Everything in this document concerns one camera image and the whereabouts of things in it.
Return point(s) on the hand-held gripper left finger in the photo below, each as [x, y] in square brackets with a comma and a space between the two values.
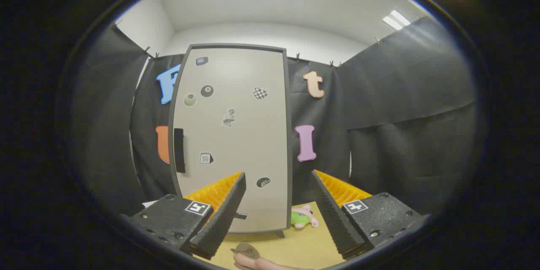
[228, 215]

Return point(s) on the small ceiling light panel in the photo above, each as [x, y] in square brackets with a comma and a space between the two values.
[396, 20]

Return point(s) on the green plush toy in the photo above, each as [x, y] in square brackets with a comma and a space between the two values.
[300, 218]

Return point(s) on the grey shoe cabinet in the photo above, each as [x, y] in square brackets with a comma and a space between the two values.
[289, 135]

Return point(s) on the white shoe cabinet door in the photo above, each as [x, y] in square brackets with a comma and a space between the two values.
[236, 135]

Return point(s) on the black backdrop cloth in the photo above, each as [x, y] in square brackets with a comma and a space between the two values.
[400, 93]

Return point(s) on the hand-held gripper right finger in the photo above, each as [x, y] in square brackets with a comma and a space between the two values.
[331, 215]

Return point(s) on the brown fuzzy shoe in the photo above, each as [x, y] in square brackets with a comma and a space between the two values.
[247, 250]

